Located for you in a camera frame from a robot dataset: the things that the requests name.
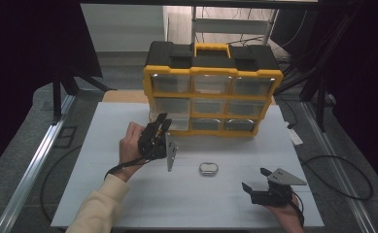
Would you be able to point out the aluminium floor rail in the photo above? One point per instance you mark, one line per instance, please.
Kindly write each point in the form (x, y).
(338, 174)
(31, 174)

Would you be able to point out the group of clear drawers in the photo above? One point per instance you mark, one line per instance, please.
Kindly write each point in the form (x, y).
(212, 84)

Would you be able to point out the black metal stand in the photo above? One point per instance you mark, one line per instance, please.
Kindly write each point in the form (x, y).
(321, 97)

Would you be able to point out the dark curtain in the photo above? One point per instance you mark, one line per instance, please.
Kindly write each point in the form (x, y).
(21, 58)
(371, 81)

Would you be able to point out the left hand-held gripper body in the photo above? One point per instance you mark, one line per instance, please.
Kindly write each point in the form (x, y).
(151, 144)

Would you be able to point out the person's left hand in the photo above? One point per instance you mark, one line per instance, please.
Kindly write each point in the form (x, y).
(128, 149)

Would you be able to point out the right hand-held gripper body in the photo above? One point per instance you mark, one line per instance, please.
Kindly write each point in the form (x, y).
(274, 195)

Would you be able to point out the person's right hand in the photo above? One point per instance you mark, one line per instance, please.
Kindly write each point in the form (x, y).
(287, 216)

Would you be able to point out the metal shelf rack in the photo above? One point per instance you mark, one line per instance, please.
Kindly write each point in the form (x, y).
(232, 26)

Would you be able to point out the clear plastic drawer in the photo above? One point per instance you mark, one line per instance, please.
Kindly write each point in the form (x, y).
(180, 123)

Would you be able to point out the wooden board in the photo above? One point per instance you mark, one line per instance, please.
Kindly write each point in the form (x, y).
(125, 96)

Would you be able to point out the black tripod stand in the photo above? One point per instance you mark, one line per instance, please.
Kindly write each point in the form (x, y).
(57, 97)

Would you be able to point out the yellow black drawer organizer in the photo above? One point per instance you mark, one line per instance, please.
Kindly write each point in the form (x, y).
(257, 58)

